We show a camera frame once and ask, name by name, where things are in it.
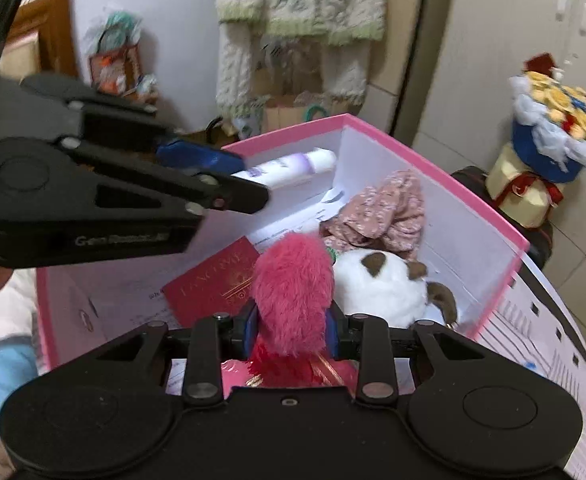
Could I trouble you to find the yellow blue flower bouquet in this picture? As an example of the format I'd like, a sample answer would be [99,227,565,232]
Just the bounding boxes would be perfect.
[509,52,586,183]

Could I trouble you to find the light blue cloth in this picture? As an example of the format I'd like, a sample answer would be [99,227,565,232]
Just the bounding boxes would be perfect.
[0,337,41,433]

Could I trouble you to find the tall cardboard box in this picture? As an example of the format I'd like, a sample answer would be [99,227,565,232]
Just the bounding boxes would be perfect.
[373,0,431,131]

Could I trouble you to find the red envelope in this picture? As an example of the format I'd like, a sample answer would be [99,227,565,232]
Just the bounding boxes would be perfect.
[163,236,261,328]

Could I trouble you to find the white brown plush toy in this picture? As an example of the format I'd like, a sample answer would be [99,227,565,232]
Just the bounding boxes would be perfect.
[330,250,458,331]

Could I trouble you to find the cream fleece pajama pants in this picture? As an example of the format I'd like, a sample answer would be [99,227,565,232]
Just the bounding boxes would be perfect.
[215,25,374,111]

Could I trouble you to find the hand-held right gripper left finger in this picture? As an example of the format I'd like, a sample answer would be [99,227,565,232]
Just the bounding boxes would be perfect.
[93,305,261,408]

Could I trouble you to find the pink cardboard box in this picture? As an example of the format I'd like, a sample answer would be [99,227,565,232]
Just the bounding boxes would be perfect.
[36,112,531,396]

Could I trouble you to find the white purple tube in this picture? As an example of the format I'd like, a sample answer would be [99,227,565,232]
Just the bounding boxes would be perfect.
[230,147,338,192]

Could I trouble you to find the brown paper bag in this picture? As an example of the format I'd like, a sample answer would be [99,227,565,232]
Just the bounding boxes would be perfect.
[263,92,349,131]

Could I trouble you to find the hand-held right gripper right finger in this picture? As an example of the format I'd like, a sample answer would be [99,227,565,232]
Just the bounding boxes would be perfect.
[324,304,481,407]

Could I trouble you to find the cream gift box red ribbon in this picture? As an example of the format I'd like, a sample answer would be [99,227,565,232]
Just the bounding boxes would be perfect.
[487,142,566,228]

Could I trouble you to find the beige wardrobe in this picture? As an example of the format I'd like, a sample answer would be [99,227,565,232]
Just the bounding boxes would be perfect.
[393,0,586,351]

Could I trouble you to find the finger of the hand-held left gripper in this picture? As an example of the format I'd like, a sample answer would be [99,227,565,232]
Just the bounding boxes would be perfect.
[20,75,248,173]
[56,135,270,218]

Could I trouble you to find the magenta furry plush toy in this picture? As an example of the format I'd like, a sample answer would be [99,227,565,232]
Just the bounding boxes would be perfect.
[220,232,359,391]

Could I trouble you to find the cream knitted robe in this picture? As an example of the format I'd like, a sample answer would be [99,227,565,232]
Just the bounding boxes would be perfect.
[215,0,389,46]

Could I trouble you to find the gift bag with packets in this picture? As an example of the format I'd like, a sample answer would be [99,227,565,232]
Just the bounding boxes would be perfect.
[83,10,146,96]

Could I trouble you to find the wooden headboard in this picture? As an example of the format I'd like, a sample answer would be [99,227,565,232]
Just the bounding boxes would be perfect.
[0,0,79,81]

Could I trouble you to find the pink floral cloth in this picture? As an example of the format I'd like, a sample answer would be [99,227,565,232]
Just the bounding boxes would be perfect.
[320,169,426,261]

